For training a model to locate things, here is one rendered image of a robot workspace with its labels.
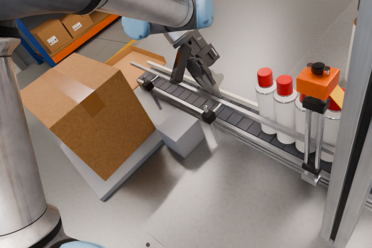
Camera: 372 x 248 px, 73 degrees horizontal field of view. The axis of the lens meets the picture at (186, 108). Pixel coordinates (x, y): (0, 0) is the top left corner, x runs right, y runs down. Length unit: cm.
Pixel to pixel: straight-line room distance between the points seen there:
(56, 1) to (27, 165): 23
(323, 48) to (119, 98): 70
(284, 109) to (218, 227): 32
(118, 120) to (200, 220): 36
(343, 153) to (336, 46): 69
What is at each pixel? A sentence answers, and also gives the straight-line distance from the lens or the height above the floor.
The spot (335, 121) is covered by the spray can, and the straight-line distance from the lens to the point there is 56.
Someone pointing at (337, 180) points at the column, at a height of 109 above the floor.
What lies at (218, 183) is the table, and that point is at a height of 83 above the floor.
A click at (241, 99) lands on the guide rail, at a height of 91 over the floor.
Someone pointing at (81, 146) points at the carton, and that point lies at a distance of 76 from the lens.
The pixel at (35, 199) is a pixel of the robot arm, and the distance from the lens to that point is 44.
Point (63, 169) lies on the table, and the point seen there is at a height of 83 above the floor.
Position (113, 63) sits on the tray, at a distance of 142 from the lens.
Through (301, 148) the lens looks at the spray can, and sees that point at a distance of 68.
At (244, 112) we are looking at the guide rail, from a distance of 68.
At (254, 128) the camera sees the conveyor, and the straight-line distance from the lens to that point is 75.
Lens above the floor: 146
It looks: 42 degrees down
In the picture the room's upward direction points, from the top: 24 degrees counter-clockwise
